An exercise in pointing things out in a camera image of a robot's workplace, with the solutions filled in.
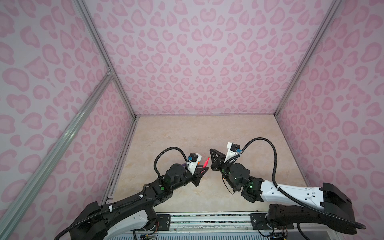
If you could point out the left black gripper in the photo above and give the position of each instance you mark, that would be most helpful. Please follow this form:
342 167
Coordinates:
197 178

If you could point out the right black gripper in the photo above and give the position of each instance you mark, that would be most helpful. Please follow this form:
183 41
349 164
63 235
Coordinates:
218 162

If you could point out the pink marker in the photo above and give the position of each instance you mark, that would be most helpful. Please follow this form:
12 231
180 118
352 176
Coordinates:
206 162

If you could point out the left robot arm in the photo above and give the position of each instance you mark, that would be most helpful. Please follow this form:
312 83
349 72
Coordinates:
134 213

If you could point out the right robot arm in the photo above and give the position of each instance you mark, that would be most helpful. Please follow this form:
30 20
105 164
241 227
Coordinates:
325 205

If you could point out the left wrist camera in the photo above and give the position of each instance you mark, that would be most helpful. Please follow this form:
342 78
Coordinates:
193 161

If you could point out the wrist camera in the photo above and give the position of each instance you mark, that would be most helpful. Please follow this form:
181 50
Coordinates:
233 150
193 161

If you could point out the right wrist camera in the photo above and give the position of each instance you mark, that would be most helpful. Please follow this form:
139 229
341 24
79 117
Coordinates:
233 150

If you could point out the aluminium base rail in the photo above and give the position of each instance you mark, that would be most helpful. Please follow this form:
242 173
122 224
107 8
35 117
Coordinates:
230 226

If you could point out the left corner aluminium post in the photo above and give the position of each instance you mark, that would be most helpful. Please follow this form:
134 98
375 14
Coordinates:
96 37

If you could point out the corner aluminium post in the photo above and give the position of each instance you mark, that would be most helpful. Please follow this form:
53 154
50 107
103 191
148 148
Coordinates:
96 37
320 33

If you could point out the right corner aluminium post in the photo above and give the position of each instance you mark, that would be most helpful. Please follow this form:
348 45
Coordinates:
320 33

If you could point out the diagonal aluminium frame bar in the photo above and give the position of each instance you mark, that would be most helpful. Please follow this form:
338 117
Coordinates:
21 204

